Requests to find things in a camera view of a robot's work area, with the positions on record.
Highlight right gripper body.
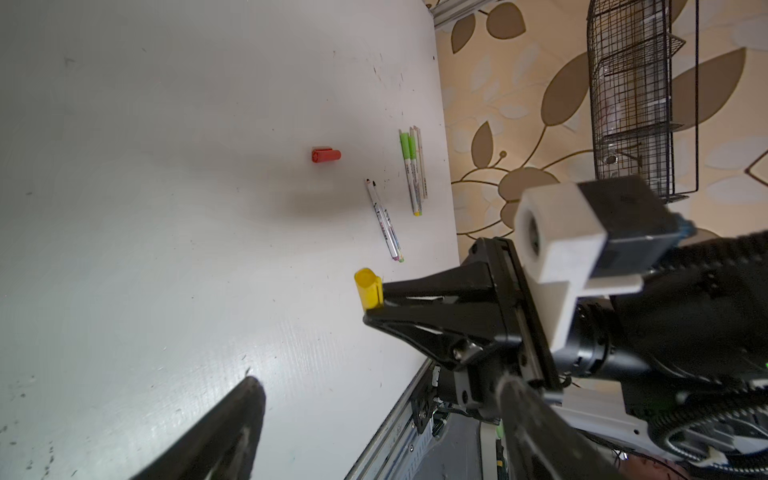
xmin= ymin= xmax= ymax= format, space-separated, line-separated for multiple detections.
xmin=452 ymin=236 xmax=768 ymax=421

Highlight red highlighter cap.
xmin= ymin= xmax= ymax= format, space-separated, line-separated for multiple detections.
xmin=311 ymin=148 xmax=342 ymax=163

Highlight white marker orange tip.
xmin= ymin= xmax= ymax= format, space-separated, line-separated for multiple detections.
xmin=413 ymin=126 xmax=429 ymax=200

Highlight yellow highlighter cap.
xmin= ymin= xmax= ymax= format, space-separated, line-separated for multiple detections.
xmin=354 ymin=268 xmax=384 ymax=311

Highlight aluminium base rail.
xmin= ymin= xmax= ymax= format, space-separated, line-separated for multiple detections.
xmin=345 ymin=360 xmax=440 ymax=479

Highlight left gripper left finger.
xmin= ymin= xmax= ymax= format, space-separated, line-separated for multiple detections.
xmin=134 ymin=376 xmax=266 ymax=479

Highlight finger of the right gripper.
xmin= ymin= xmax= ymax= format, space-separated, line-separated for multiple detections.
xmin=383 ymin=262 xmax=496 ymax=303
xmin=363 ymin=302 xmax=522 ymax=369

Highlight thin pen red end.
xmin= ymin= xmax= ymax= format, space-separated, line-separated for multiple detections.
xmin=364 ymin=178 xmax=402 ymax=262

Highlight aluminium cage frame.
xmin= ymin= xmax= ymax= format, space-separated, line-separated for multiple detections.
xmin=427 ymin=0 xmax=492 ymax=29

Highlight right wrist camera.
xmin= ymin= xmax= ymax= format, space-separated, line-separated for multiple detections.
xmin=513 ymin=176 xmax=696 ymax=352

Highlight side wire basket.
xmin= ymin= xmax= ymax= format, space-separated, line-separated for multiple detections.
xmin=587 ymin=1 xmax=693 ymax=203

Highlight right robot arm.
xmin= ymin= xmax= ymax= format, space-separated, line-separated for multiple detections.
xmin=355 ymin=232 xmax=767 ymax=479

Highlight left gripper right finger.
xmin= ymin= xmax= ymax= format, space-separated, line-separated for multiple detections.
xmin=495 ymin=374 xmax=622 ymax=479

